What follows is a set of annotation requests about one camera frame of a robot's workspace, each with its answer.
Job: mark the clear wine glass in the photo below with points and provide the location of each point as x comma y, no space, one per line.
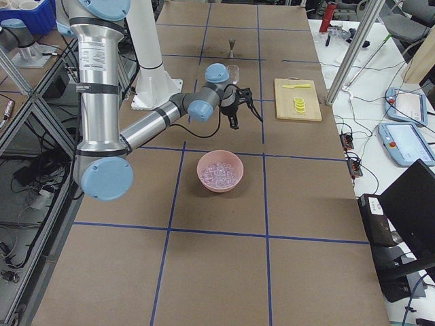
234,76

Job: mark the black monitor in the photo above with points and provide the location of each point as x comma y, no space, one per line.
409,204

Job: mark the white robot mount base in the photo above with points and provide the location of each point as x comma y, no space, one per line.
154,86

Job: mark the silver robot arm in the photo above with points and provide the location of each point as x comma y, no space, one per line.
100,166

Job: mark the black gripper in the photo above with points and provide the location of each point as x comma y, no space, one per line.
230,111

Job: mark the steel double jigger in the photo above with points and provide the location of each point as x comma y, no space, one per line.
231,43

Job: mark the teach pendant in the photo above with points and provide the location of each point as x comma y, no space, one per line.
406,106
405,144

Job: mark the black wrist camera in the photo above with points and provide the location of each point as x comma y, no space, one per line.
244,96

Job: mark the yellow plastic knife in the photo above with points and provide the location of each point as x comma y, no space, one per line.
292,86

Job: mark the aluminium frame post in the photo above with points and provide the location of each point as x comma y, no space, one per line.
364,27

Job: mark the red bottle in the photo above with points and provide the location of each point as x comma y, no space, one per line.
327,17

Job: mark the teach pendant near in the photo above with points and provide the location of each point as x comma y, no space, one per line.
405,144

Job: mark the pile of clear ice cubes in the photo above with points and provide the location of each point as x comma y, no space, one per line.
219,175

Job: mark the bamboo cutting board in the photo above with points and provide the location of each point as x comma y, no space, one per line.
284,101

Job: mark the pink bowl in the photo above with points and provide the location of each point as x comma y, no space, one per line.
217,156

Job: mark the blue plastic crate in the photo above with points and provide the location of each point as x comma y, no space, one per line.
39,21

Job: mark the teach pendant far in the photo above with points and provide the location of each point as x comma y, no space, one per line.
406,106

